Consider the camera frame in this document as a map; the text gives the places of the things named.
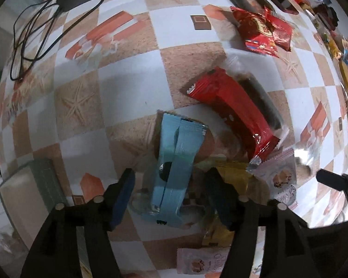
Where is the black power adapter with cable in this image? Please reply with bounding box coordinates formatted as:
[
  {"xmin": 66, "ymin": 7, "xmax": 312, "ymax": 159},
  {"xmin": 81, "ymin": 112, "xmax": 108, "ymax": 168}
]
[{"xmin": 10, "ymin": 0, "xmax": 111, "ymax": 82}]

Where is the grey tray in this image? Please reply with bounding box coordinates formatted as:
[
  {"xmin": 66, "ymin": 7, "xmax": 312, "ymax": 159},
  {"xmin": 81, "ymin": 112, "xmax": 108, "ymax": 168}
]
[{"xmin": 0, "ymin": 158, "xmax": 87, "ymax": 278}]

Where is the long red snack packet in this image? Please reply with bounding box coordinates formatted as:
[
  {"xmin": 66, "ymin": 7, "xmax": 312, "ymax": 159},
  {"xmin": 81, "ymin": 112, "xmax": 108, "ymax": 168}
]
[{"xmin": 184, "ymin": 66, "xmax": 280, "ymax": 163}]

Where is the light blue snack packet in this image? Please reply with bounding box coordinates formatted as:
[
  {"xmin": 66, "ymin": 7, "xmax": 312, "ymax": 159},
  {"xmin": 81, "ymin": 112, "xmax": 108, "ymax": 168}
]
[{"xmin": 146, "ymin": 111, "xmax": 208, "ymax": 228}]

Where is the yellow snack packet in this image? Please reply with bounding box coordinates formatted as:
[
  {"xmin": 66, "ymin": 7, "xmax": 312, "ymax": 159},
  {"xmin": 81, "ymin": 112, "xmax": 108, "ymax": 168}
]
[{"xmin": 201, "ymin": 162, "xmax": 257, "ymax": 248}]

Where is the clear wrapped brown pastry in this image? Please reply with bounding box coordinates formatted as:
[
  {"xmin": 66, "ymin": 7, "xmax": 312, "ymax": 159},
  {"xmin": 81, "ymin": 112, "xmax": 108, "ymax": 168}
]
[{"xmin": 197, "ymin": 127, "xmax": 250, "ymax": 165}]

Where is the pink cookie packet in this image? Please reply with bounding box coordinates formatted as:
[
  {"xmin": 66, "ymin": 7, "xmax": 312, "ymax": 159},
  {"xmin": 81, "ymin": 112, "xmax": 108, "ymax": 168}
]
[{"xmin": 176, "ymin": 246, "xmax": 231, "ymax": 275}]

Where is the dark bar in clear wrapper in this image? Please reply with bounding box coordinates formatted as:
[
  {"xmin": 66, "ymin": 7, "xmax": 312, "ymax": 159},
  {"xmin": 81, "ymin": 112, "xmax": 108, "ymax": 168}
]
[{"xmin": 225, "ymin": 55, "xmax": 290, "ymax": 139}]

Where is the pile of assorted snack packets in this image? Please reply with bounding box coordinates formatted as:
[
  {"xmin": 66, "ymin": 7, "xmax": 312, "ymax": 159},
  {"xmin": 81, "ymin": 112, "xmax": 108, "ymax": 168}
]
[{"xmin": 284, "ymin": 0, "xmax": 348, "ymax": 126}]

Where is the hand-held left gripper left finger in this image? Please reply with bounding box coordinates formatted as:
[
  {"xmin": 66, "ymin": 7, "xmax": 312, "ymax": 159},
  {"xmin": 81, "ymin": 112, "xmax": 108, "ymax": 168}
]
[{"xmin": 20, "ymin": 168, "xmax": 135, "ymax": 278}]

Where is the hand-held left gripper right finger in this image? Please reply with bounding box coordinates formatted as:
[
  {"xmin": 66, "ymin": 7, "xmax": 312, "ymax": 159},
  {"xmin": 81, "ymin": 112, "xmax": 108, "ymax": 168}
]
[{"xmin": 206, "ymin": 167, "xmax": 341, "ymax": 278}]

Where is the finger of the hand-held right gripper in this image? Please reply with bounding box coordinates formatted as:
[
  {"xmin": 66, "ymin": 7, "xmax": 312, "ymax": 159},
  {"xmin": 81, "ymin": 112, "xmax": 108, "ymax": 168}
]
[{"xmin": 317, "ymin": 169, "xmax": 348, "ymax": 191}]

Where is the clear cookie packet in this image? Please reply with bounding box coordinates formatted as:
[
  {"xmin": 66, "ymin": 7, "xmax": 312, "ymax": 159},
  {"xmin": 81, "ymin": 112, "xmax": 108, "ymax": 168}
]
[{"xmin": 248, "ymin": 148, "xmax": 298, "ymax": 210}]

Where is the red gold-print snack packet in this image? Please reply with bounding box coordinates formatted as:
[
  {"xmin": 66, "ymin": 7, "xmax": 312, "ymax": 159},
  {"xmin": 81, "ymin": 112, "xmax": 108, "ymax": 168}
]
[
  {"xmin": 264, "ymin": 7, "xmax": 295, "ymax": 52},
  {"xmin": 230, "ymin": 6, "xmax": 280, "ymax": 58}
]

